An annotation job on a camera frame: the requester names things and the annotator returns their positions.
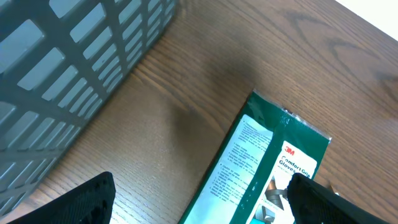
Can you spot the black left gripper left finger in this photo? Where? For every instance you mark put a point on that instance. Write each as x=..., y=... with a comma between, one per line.
x=90, y=202

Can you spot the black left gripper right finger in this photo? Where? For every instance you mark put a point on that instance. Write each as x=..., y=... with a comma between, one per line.
x=312, y=203

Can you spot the green white gloves packet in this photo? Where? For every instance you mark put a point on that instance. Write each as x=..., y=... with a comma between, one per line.
x=248, y=178

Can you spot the grey plastic mesh basket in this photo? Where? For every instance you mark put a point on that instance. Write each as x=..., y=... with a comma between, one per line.
x=60, y=62

